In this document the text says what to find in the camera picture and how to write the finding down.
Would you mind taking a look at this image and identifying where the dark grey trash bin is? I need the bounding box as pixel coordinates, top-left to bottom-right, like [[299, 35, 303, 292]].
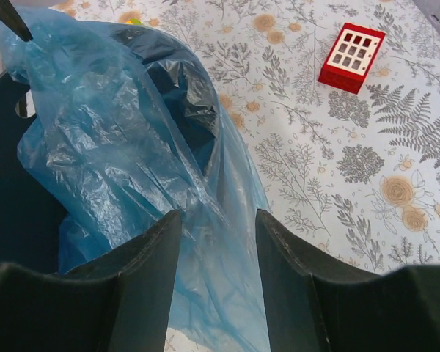
[[0, 25, 221, 276]]

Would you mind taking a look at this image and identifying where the yellow toy block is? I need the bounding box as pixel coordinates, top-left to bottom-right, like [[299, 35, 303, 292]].
[[125, 18, 144, 26]]

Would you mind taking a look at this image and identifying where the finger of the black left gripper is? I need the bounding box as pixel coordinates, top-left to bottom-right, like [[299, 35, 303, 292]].
[[0, 0, 33, 40]]

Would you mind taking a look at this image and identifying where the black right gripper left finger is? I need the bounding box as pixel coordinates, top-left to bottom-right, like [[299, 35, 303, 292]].
[[0, 210, 182, 351]]

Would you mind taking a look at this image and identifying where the floral patterned table mat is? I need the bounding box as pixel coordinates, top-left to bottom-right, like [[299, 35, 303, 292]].
[[56, 1, 440, 274]]

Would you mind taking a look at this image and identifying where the blue plastic trash bag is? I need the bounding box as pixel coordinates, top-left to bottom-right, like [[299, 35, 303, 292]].
[[0, 7, 270, 351]]

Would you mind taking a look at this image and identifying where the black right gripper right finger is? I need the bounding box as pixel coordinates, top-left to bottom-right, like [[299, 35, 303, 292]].
[[256, 210, 440, 351]]

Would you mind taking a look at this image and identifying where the red toy block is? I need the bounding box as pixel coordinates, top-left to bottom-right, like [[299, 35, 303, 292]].
[[318, 23, 386, 94]]

